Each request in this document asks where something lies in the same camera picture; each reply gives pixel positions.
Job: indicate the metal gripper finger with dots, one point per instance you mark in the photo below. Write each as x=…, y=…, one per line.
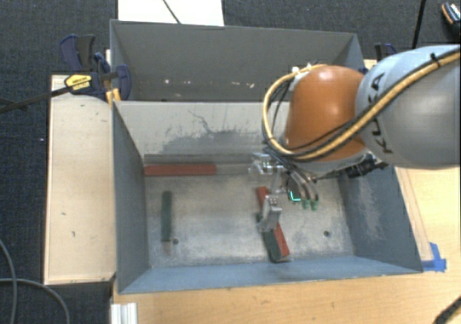
x=271, y=218

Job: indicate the red-brown flat block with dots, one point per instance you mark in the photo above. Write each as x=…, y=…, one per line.
x=283, y=243
x=180, y=170

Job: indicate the dark green flat block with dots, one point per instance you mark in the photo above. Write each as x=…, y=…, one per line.
x=273, y=247
x=166, y=214

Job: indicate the grey metal bin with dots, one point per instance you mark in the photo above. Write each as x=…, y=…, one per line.
x=223, y=135

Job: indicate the pale wood board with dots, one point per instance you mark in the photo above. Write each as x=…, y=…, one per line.
x=79, y=185

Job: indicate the black cylinder on white bracket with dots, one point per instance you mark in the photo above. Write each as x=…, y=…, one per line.
x=362, y=167

